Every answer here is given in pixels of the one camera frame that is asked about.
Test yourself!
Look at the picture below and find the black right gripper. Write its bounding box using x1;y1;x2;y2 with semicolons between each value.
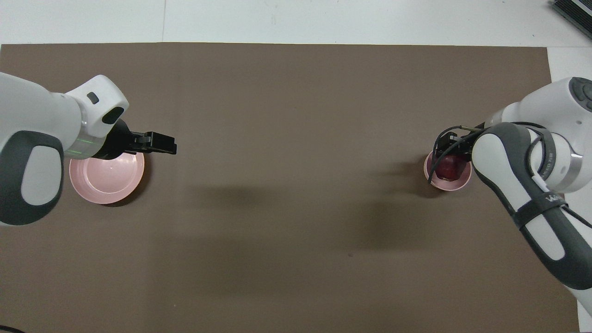
434;131;479;160

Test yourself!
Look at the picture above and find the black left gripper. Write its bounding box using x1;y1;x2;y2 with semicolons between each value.
95;119;178;160

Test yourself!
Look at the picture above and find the dark red apple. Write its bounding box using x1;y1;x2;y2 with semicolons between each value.
437;155;469;181

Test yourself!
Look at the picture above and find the pink bowl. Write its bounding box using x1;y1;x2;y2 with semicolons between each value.
424;150;473;192

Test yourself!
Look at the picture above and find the pink plate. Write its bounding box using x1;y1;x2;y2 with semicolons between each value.
69;150;145;205

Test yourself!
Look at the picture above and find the brown table mat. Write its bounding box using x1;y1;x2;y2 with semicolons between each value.
0;43;580;333

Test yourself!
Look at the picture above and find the dark grey ribbed device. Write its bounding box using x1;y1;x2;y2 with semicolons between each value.
552;0;592;34

